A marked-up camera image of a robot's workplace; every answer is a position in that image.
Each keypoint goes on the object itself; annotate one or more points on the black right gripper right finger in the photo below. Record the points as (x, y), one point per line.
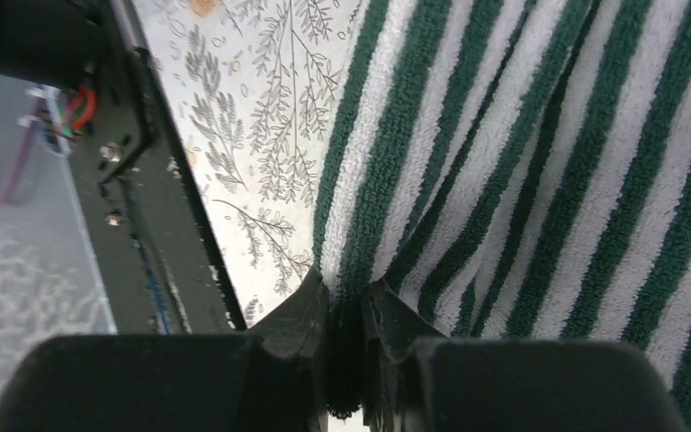
(403, 376)

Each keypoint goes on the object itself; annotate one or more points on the green white striped towel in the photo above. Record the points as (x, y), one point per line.
(514, 169)

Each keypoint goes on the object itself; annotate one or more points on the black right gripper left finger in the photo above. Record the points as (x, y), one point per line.
(286, 384)

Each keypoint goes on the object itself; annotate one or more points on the floral patterned table mat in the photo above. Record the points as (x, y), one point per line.
(253, 88)

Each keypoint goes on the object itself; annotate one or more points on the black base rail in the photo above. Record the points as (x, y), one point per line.
(158, 261)

